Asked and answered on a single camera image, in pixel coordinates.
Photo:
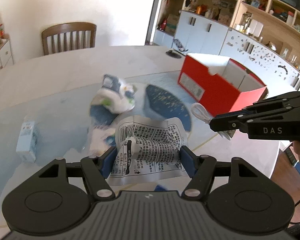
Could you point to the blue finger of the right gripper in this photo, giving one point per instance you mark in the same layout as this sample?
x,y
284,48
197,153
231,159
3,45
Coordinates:
x,y
227,121

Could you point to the blue biscuit packet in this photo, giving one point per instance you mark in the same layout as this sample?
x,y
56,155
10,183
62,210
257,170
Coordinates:
x,y
160,188

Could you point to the black phone stand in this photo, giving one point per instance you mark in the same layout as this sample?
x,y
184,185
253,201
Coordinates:
x,y
176,53

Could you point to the white printed plastic pouch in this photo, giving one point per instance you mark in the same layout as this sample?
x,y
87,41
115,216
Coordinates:
x,y
147,150

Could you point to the white blue tissue pack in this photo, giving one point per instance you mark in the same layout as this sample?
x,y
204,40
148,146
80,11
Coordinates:
x,y
115,94

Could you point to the red cardboard shoe box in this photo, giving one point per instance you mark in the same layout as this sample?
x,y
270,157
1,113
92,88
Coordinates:
x,y
220,83

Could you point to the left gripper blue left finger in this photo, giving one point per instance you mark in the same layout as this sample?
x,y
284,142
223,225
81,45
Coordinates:
x,y
95,172

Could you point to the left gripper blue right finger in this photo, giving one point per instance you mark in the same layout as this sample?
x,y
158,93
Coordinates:
x,y
200,169

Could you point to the white side cabinet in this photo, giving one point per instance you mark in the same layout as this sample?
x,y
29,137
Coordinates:
x,y
6,56

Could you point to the far wooden chair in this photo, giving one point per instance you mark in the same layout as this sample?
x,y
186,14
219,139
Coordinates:
x,y
68,36

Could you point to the white wall cabinets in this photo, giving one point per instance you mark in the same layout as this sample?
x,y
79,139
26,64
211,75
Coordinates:
x,y
263,35

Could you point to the small light blue carton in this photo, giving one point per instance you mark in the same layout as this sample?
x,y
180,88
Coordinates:
x,y
27,142

